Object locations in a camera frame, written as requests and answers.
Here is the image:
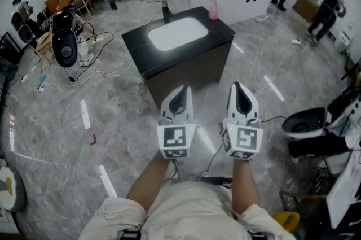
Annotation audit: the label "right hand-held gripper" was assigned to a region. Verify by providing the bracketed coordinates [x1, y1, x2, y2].
[221, 82, 263, 162]

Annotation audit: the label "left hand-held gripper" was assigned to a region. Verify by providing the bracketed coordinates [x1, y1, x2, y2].
[156, 85, 198, 160]

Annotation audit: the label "pink soap bottle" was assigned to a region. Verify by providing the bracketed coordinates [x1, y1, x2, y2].
[208, 0, 219, 20]

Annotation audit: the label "person's right forearm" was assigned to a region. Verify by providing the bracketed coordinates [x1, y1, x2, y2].
[231, 159, 260, 216]

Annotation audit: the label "person's left forearm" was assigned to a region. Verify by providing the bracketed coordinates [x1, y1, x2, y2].
[126, 151, 170, 217]

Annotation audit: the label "black vanity cabinet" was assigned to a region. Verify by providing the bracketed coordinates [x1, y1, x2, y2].
[121, 6, 236, 110]

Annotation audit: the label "white sink basin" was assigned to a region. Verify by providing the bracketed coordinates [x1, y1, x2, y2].
[147, 17, 209, 52]

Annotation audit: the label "black waist device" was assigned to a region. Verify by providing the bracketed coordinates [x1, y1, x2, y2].
[199, 176, 234, 185]

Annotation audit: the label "black sink faucet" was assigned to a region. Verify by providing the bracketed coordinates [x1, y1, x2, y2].
[161, 0, 173, 24]

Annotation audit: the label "person's beige shirt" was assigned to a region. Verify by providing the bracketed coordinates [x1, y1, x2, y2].
[78, 181, 297, 240]

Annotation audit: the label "white rectangular bathtub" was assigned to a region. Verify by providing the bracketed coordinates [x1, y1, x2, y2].
[190, 0, 273, 26]

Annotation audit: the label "brown cardboard box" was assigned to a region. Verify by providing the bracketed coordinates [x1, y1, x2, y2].
[293, 0, 322, 24]

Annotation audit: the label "yellow container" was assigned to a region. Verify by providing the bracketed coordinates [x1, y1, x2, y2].
[272, 211, 300, 234]

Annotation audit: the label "white board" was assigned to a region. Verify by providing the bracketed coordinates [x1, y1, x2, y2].
[326, 148, 361, 230]

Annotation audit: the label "wooden chair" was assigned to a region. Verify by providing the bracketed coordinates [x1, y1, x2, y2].
[73, 0, 94, 18]

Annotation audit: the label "orange bag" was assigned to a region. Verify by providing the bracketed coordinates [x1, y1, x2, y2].
[44, 0, 74, 16]

